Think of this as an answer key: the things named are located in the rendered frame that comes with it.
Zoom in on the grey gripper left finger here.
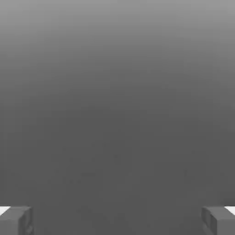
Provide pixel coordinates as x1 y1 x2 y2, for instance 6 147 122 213
0 205 34 235

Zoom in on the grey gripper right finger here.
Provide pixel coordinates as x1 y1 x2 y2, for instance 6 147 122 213
201 205 235 235

